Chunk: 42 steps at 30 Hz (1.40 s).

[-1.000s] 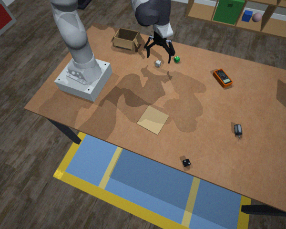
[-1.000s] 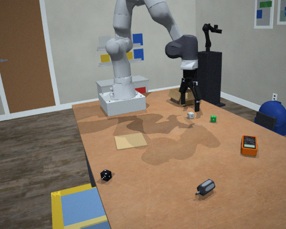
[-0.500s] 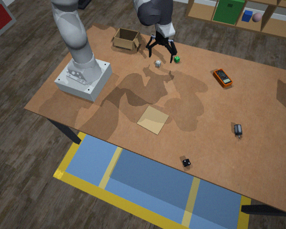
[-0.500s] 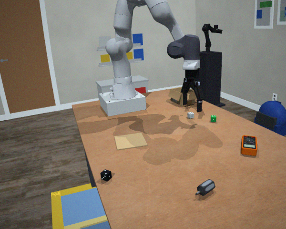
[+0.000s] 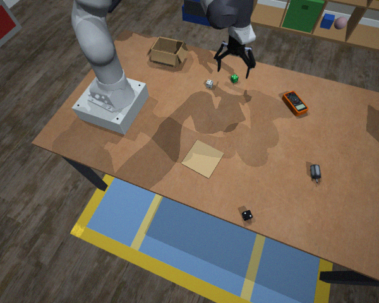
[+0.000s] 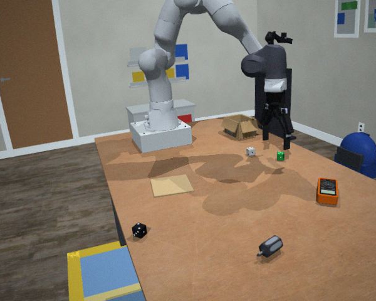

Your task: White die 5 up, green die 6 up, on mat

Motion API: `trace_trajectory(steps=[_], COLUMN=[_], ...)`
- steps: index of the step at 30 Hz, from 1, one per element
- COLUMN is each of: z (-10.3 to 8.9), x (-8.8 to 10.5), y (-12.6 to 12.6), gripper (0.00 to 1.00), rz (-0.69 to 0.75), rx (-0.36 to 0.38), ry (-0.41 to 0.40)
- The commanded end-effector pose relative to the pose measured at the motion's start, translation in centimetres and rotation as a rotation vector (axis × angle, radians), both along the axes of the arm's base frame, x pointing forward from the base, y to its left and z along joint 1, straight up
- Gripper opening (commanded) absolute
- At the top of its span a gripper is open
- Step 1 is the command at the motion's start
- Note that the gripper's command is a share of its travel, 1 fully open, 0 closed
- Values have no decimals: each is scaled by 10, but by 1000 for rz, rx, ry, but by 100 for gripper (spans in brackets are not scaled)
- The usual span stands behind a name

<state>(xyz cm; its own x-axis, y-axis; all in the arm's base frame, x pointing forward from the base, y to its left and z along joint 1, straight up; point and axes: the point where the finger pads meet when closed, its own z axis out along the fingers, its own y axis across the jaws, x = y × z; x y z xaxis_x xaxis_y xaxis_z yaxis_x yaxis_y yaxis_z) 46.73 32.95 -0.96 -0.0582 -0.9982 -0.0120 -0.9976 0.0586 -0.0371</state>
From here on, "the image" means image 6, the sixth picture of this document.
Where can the beige square mat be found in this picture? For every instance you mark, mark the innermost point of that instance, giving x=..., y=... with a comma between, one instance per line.
x=165, y=186

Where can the green die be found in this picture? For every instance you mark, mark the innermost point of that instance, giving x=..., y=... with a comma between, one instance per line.
x=280, y=156

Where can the orange digital multimeter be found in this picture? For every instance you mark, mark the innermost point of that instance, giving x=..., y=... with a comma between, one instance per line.
x=327, y=191

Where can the white die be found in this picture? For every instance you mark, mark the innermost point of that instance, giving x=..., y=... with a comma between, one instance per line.
x=250, y=151

